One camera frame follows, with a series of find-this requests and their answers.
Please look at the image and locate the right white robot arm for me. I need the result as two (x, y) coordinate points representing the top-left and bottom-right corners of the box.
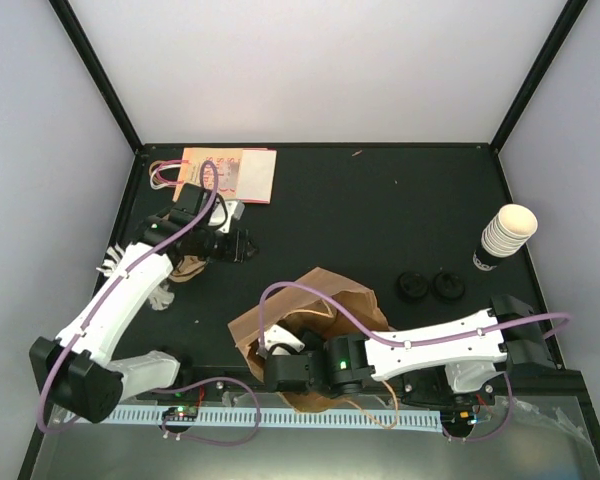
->
(260, 295), (555, 403)

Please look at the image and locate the white plastic cutlery bundle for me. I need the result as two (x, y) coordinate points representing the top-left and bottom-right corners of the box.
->
(97, 243), (175, 311)

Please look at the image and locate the purple cable loop at rail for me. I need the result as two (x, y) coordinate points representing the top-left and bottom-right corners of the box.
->
(160, 371), (264, 444)

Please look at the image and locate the brown paper bag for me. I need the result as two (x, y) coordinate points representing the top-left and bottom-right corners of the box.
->
(228, 267), (389, 413)

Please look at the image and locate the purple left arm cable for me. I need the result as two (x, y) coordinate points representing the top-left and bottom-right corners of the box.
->
(34, 158), (223, 433)

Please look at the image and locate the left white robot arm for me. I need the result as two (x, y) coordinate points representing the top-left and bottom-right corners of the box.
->
(29, 185), (257, 423)

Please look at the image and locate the perforated white metal rail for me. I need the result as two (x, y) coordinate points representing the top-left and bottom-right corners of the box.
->
(110, 403), (443, 433)

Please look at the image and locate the brown pulp cup carrier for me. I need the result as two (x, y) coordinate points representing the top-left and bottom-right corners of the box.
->
(169, 256), (208, 283)

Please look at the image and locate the stack of white paper cups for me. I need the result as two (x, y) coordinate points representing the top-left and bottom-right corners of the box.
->
(481, 204), (538, 258)

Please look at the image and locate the black coffee cup lid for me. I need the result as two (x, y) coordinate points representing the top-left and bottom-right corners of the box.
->
(396, 271), (429, 303)
(431, 271), (466, 303)

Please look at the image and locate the printed orange paper bag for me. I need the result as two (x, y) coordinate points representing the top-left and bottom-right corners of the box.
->
(149, 147), (277, 204)

